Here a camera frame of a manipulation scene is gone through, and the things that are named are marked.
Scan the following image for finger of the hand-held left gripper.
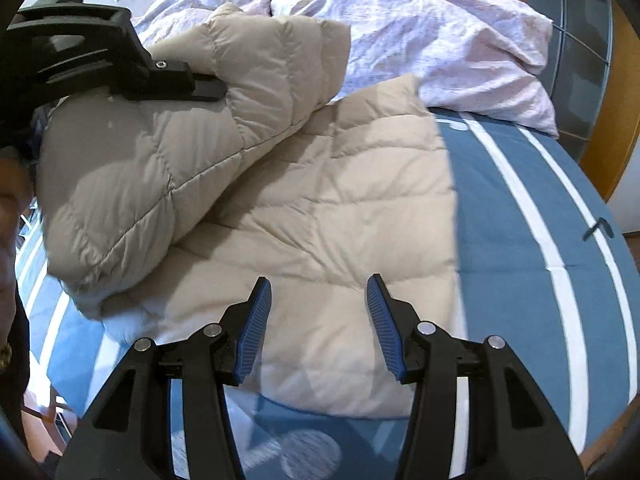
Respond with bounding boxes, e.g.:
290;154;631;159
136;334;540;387
109;56;227;103

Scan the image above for blue white striped bed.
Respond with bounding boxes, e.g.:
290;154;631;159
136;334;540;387
15;105;633;480

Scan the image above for wooden door frame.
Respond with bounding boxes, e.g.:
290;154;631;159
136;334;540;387
502;0;636;202

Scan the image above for cream quilted down jacket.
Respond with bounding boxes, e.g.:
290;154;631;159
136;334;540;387
37;2;463;421

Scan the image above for person's left forearm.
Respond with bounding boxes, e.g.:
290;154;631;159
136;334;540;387
0;290;32;453

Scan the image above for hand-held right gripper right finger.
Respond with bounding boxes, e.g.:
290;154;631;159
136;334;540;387
365;273;586;480

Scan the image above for frosted glass door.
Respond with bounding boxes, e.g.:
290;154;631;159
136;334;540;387
522;0;613;151

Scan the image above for person's left hand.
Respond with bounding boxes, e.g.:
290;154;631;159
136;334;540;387
0;157;35;311

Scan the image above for small black hook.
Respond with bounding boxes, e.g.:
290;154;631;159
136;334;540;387
582;217;616;241

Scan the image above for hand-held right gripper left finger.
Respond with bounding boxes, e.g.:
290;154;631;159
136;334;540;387
55;276;273;480

